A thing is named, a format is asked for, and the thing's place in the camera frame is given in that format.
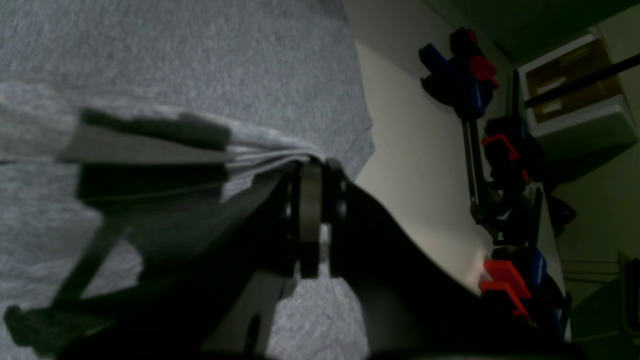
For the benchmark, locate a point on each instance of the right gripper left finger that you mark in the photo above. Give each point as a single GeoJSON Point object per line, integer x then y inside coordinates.
{"type": "Point", "coordinates": [223, 305]}

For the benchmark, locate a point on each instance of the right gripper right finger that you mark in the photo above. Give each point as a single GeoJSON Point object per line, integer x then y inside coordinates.
{"type": "Point", "coordinates": [412, 309]}

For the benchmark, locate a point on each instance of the grey T-shirt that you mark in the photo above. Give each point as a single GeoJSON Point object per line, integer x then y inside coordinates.
{"type": "Point", "coordinates": [133, 131]}

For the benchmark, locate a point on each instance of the blue clamp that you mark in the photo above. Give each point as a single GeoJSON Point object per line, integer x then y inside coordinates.
{"type": "Point", "coordinates": [514, 155]}
{"type": "Point", "coordinates": [519, 274]}

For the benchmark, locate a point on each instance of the long black bar clamp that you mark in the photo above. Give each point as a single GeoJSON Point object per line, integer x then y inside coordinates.
{"type": "Point", "coordinates": [466, 82]}

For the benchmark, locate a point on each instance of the cardboard box on shelf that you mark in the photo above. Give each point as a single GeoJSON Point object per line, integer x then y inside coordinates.
{"type": "Point", "coordinates": [575, 106]}

